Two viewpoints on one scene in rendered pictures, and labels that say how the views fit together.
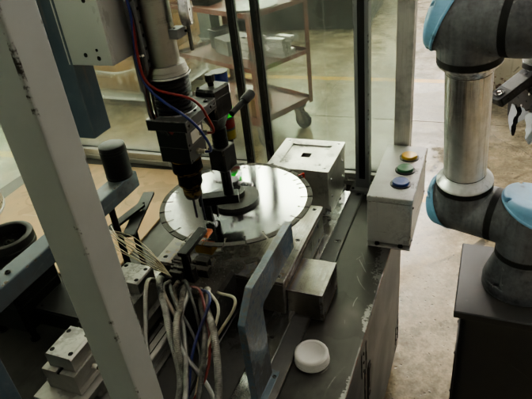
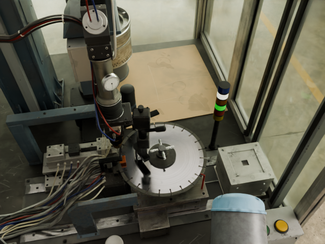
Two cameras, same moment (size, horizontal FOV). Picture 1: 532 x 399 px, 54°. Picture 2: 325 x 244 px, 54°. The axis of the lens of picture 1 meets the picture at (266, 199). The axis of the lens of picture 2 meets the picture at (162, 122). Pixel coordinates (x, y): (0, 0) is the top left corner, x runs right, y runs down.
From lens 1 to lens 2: 0.91 m
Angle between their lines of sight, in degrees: 44
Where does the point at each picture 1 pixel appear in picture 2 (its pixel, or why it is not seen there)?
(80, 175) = not seen: outside the picture
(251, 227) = (140, 176)
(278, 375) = (97, 235)
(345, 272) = (183, 233)
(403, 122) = (302, 206)
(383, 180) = not seen: hidden behind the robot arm
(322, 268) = (161, 221)
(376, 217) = not seen: hidden behind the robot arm
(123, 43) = (86, 74)
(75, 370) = (48, 160)
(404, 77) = (316, 188)
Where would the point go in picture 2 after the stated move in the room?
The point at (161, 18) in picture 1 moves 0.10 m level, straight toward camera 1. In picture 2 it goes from (98, 78) to (68, 96)
